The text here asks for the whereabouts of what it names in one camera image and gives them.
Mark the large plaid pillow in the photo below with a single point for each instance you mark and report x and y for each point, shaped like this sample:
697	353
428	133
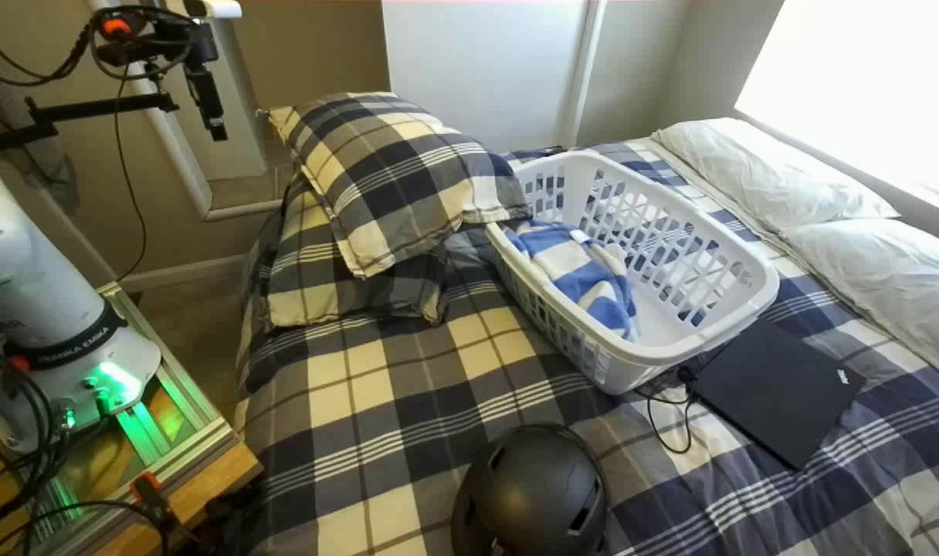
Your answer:
397	175

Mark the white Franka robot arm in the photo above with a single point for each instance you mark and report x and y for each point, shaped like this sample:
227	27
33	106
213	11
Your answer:
25	278

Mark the flat plaid pillow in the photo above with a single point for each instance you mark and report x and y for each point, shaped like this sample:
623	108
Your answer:
303	278

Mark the white pillow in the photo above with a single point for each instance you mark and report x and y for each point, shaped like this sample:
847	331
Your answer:
890	278
767	175

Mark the blue white striped towel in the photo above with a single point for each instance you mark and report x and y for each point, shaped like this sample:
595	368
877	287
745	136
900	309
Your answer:
583	278

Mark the white plastic laundry basket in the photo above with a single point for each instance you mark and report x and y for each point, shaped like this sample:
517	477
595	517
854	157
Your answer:
595	355

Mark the blue plaid duvet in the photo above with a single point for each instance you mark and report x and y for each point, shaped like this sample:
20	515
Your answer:
409	412

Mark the black helmet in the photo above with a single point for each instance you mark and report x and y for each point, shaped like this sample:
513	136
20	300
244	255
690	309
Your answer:
534	496

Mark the black laptop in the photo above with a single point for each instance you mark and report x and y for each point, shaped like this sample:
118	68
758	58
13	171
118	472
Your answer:
773	391

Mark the wooden table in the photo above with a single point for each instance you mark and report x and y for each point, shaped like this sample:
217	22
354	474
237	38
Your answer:
213	477

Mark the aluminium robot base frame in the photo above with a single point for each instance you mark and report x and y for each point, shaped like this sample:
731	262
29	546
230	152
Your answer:
180	412

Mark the black camera on mount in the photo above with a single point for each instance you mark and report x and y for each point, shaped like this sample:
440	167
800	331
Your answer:
208	95

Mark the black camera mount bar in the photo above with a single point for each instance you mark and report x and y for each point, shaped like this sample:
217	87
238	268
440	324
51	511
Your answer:
99	106

